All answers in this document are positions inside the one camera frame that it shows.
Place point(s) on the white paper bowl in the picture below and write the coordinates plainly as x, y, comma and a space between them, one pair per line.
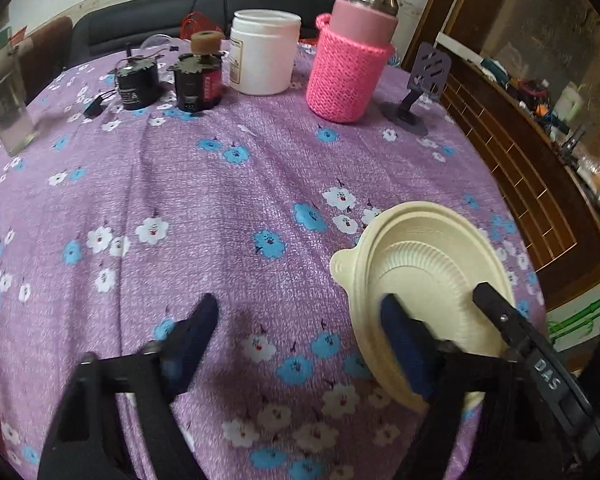
430, 280

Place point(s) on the clear glass container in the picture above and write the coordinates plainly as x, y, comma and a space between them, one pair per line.
7, 105

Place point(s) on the purple floral tablecloth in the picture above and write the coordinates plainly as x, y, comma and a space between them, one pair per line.
180, 200

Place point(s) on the black phone stand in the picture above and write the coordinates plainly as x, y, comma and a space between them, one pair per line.
430, 70

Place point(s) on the red bag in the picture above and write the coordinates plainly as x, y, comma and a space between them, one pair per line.
200, 22

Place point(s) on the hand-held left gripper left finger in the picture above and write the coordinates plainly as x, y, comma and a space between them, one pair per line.
190, 340

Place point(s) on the green striped box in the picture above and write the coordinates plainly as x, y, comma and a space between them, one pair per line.
577, 322

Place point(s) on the brown chair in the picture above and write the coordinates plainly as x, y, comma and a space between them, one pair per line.
50, 55

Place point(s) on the clutter on sideboard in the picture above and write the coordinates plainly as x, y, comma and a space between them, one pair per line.
570, 115

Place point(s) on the white plastic jar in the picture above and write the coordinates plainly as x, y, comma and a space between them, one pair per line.
265, 55

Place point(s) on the pink knit-sleeved thermos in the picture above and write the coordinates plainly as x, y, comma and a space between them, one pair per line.
340, 70

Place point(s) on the wooden door frame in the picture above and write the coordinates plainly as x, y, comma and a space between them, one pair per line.
445, 5

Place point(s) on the wooden sideboard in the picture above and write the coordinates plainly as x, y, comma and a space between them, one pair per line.
520, 160

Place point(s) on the black jar with cork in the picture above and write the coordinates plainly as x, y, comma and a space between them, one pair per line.
195, 85

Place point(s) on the black leather sofa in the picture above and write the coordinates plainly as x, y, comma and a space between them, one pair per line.
130, 20

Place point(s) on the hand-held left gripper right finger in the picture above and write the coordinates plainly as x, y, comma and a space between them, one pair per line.
405, 345

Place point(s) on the black cylindrical device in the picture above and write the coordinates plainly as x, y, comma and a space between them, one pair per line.
137, 85

